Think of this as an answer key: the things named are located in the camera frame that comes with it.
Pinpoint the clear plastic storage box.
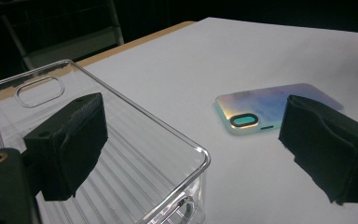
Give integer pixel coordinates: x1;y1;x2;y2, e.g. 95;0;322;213
0;59;212;224

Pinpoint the metal stand frame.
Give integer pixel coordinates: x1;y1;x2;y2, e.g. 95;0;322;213
0;0;125;71

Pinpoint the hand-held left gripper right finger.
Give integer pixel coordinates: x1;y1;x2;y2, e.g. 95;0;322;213
278;94;358;205

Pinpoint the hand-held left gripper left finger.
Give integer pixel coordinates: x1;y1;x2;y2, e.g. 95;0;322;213
22;91;109;202

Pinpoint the iridescent phone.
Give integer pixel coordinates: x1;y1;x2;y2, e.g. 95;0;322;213
213;82;345;136

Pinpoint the white table cover sheet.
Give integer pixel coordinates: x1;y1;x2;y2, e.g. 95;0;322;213
0;16;358;224

